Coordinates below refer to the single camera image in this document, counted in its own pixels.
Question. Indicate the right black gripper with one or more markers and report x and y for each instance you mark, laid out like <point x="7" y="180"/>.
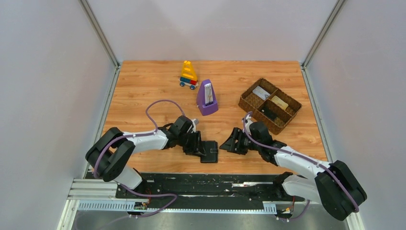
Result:
<point x="240" y="142"/>

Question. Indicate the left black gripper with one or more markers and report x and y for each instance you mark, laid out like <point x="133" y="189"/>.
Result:
<point x="197" y="143"/>

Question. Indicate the black card holder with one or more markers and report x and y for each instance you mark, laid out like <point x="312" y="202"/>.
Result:
<point x="211" y="152"/>

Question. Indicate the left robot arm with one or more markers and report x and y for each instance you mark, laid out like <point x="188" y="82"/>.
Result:
<point x="110" y="154"/>

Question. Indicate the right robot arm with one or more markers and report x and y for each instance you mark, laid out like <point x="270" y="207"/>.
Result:
<point x="331" y="184"/>

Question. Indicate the white card in basket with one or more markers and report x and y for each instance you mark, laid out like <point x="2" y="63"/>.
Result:
<point x="261" y="93"/>

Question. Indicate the beige card in basket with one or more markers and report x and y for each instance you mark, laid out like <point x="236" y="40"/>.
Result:
<point x="279" y="102"/>

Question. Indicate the black item in basket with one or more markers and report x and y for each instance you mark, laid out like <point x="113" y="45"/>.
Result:
<point x="269" y="113"/>

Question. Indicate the purple metronome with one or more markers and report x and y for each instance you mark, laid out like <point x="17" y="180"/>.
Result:
<point x="206" y="99"/>

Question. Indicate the brown woven basket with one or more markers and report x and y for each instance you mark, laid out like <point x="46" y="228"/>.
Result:
<point x="249" y="102"/>

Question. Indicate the colourful toy block car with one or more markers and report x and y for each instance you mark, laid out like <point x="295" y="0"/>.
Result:
<point x="188" y="76"/>

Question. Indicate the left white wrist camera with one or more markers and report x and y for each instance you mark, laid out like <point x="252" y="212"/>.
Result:
<point x="195" y="122"/>

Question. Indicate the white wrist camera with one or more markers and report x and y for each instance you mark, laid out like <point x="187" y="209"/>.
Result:
<point x="195" y="122"/>
<point x="246" y="123"/>

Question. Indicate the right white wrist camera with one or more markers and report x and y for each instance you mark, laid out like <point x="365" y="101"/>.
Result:
<point x="246" y="123"/>

